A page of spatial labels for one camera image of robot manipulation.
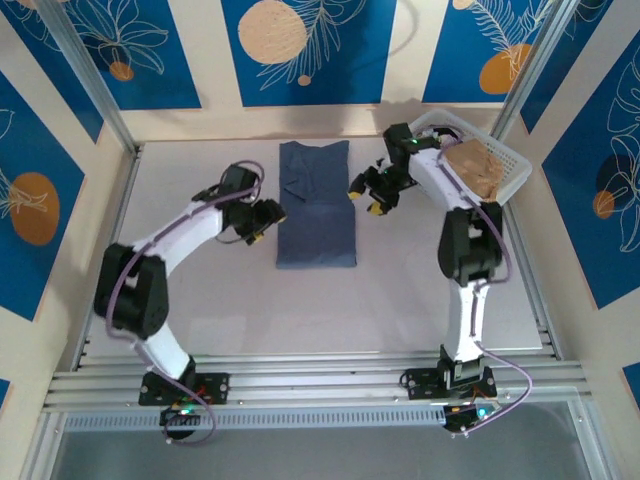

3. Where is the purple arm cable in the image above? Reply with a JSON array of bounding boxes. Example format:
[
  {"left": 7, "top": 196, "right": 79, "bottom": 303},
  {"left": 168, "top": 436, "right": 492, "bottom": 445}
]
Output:
[
  {"left": 422, "top": 124, "right": 535, "bottom": 431},
  {"left": 104, "top": 159, "right": 266, "bottom": 446}
]

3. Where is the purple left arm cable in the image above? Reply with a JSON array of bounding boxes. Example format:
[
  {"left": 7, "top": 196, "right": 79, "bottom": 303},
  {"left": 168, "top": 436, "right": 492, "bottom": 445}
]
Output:
[{"left": 104, "top": 159, "right": 266, "bottom": 446}]

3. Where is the aluminium frame post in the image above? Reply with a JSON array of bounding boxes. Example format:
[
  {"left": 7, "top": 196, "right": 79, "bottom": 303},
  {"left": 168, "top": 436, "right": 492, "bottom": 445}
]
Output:
[
  {"left": 487, "top": 0, "right": 584, "bottom": 146},
  {"left": 37, "top": 0, "right": 141, "bottom": 156}
]

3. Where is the grey slotted cable duct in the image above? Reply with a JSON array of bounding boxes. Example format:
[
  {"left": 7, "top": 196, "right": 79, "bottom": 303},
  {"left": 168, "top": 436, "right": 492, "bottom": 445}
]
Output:
[{"left": 64, "top": 405, "right": 451, "bottom": 432}]

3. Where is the white plastic laundry basket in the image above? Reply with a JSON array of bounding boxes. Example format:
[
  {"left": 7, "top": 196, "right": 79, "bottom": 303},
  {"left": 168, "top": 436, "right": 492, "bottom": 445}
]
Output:
[{"left": 409, "top": 108, "right": 531, "bottom": 204}]

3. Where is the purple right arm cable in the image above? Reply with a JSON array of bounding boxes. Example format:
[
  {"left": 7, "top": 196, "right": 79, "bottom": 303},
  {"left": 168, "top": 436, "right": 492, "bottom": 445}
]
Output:
[{"left": 422, "top": 124, "right": 535, "bottom": 431}]

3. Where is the aluminium rail frame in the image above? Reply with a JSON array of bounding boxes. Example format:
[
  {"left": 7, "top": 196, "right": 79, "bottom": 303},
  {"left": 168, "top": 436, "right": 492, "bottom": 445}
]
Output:
[{"left": 42, "top": 352, "right": 594, "bottom": 414}]

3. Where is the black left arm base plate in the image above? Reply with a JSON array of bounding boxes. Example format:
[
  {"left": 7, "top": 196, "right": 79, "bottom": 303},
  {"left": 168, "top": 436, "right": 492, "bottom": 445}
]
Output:
[{"left": 139, "top": 372, "right": 231, "bottom": 406}]

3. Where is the tan t-shirt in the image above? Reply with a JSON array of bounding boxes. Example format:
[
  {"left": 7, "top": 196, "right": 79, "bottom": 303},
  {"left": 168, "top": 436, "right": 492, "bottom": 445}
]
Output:
[{"left": 444, "top": 140, "right": 504, "bottom": 201}]

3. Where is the blue t-shirt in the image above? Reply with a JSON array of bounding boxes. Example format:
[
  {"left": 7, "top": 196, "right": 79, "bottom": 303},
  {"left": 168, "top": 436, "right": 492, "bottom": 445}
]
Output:
[{"left": 275, "top": 141, "right": 359, "bottom": 270}]

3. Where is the blue floral wall poster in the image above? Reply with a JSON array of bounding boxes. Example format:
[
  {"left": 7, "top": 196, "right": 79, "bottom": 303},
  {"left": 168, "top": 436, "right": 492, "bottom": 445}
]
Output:
[
  {"left": 0, "top": 74, "right": 86, "bottom": 321},
  {"left": 542, "top": 29, "right": 640, "bottom": 311},
  {"left": 222, "top": 0, "right": 396, "bottom": 107},
  {"left": 422, "top": 0, "right": 561, "bottom": 104},
  {"left": 67, "top": 0, "right": 201, "bottom": 111}
]

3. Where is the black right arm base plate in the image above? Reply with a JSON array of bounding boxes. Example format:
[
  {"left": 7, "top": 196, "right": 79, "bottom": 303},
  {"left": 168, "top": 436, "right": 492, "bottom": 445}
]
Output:
[{"left": 399, "top": 367, "right": 499, "bottom": 401}]

